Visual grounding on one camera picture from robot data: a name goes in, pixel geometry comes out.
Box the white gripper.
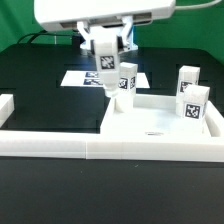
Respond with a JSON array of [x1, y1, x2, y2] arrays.
[[34, 0, 176, 51]]

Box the white square tabletop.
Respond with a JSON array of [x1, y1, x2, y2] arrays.
[[100, 94, 224, 137]]

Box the white sheet with AprilTags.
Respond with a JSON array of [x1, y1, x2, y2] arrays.
[[60, 70, 150, 89]]

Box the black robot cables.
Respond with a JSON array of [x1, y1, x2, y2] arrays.
[[17, 29, 74, 44]]

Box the white camera cable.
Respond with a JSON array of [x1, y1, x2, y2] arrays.
[[174, 0, 224, 11]]

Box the white U-shaped obstacle wall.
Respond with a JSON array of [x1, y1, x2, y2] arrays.
[[0, 94, 224, 162]]

